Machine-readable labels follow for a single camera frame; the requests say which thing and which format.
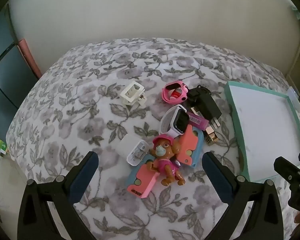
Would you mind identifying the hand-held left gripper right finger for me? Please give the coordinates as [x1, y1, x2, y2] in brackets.
[201, 151, 283, 240]

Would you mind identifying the black charger plug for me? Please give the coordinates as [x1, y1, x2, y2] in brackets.
[190, 94, 223, 130]

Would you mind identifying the purple lighter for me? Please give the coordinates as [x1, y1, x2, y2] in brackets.
[187, 112, 210, 130]

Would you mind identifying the teal box tray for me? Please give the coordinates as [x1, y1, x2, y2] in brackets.
[224, 81, 300, 182]

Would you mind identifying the dark cabinet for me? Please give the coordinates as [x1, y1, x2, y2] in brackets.
[0, 4, 39, 110]

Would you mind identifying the pink toy dog figure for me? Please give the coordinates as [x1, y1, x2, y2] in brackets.
[146, 134, 187, 187]

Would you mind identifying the white charger plug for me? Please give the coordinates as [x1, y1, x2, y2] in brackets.
[116, 135, 150, 167]

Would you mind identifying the white smartwatch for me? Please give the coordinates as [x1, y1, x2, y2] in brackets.
[159, 106, 190, 138]

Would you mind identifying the pink board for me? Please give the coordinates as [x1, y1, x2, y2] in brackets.
[18, 39, 42, 79]

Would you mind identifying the white hair clip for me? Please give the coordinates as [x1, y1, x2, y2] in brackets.
[119, 81, 146, 106]

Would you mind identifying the pink silicone watch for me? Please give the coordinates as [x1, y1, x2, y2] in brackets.
[161, 80, 190, 103]

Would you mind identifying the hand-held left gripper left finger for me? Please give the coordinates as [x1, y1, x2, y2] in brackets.
[17, 151, 100, 240]

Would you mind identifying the floral blanket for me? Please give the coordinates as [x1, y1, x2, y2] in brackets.
[5, 37, 300, 240]

